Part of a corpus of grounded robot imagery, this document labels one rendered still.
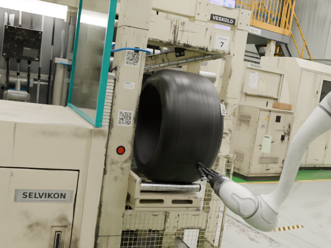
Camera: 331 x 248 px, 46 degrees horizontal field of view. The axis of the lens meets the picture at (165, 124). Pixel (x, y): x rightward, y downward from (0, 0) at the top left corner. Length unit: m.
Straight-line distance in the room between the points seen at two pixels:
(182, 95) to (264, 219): 0.66
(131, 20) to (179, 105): 0.46
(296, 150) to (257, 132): 5.01
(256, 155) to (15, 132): 5.81
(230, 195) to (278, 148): 5.51
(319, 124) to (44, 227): 1.01
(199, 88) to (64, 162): 0.99
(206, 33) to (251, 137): 4.37
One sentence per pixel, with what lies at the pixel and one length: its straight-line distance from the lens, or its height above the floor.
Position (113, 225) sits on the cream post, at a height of 0.68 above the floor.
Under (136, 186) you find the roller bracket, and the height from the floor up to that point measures 0.91.
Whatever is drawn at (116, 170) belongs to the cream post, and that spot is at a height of 0.96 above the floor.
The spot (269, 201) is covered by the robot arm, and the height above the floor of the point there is 1.00.
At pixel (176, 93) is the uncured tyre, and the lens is 1.82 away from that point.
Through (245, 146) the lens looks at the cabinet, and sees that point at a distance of 6.65.
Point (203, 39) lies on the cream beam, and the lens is 2.32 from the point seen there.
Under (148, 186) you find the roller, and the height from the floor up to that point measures 0.90.
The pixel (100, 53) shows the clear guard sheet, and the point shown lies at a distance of 1.13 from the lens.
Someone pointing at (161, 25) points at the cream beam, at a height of 1.73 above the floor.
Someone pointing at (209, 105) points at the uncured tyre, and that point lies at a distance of 1.86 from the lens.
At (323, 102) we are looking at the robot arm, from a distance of 1.54.
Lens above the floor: 1.41
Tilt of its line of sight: 6 degrees down
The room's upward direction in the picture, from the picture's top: 8 degrees clockwise
